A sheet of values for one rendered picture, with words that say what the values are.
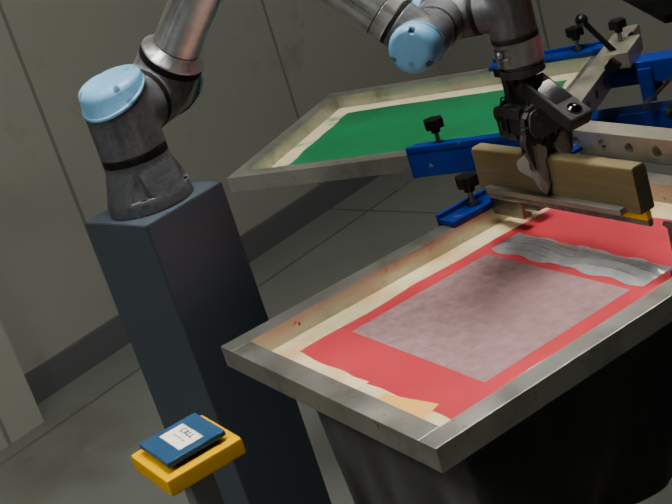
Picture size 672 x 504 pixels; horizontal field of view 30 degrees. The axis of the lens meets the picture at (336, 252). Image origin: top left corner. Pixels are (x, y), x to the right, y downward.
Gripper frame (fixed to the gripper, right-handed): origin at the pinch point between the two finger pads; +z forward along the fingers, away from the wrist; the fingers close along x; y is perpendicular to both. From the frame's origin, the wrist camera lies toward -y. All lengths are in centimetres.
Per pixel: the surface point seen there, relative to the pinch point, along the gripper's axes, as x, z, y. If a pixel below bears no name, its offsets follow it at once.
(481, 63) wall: -232, 79, 317
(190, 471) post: 73, 14, 5
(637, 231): -11.4, 13.5, -3.4
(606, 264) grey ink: 0.6, 13.1, -7.9
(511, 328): 22.2, 13.5, -8.7
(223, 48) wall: -102, 23, 313
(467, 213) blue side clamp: 0.8, 9.1, 25.6
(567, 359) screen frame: 28.8, 10.0, -28.7
